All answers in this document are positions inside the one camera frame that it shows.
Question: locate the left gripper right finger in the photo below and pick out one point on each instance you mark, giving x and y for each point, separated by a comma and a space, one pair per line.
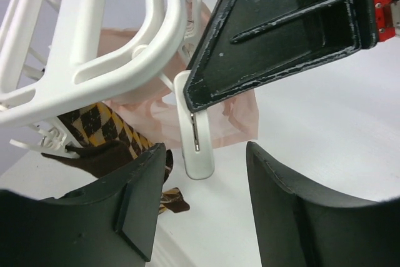
300, 222

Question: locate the white plastic clip hanger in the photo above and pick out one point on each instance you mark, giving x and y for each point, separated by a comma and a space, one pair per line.
50, 63

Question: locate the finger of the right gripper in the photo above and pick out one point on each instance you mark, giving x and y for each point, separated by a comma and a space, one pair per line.
249, 43

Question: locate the pink sheer socks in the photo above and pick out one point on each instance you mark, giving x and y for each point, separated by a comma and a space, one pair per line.
150, 108

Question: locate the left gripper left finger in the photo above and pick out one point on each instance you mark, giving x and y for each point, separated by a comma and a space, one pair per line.
109, 222

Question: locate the brown yellow argyle sock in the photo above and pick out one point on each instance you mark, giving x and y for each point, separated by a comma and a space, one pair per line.
106, 141

